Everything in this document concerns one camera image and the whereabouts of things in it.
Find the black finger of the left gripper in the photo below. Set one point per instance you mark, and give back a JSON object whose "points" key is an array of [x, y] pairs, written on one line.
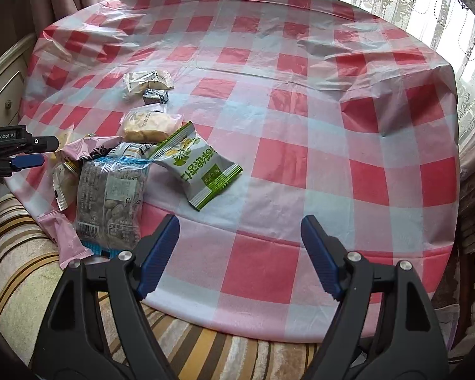
{"points": [[40, 144]]}

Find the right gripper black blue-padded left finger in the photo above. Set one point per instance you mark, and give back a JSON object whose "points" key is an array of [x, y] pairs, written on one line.
{"points": [[71, 342]]}

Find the cream snack wrapper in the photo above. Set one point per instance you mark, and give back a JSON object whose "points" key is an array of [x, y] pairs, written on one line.
{"points": [[139, 81]]}

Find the pink snack packet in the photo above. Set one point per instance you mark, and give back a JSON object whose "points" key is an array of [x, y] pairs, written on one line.
{"points": [[57, 226], [89, 147]]}

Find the striped towel sofa cover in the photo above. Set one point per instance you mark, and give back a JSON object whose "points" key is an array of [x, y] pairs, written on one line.
{"points": [[29, 273]]}

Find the small blue white candy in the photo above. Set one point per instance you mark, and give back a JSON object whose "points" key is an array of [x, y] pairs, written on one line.
{"points": [[155, 96]]}

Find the clear yellow cookie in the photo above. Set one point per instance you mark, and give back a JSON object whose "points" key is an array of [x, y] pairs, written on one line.
{"points": [[147, 125]]}

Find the cream drawer cabinet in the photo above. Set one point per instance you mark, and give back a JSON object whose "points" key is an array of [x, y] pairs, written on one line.
{"points": [[13, 73]]}

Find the white orange snack packet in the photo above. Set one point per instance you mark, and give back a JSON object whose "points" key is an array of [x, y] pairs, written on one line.
{"points": [[134, 150]]}

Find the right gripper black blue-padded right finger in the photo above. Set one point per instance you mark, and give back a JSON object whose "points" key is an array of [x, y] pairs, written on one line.
{"points": [[384, 327]]}

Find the green white snack bag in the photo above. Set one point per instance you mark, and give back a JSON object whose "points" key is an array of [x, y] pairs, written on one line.
{"points": [[203, 172]]}

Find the sunflower seed bag blue trim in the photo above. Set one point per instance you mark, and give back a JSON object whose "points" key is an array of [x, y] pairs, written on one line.
{"points": [[109, 203]]}

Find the red white checkered tablecloth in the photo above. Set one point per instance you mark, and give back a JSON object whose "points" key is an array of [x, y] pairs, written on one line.
{"points": [[329, 110]]}

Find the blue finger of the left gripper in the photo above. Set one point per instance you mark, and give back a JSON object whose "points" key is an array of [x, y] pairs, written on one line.
{"points": [[27, 161]]}

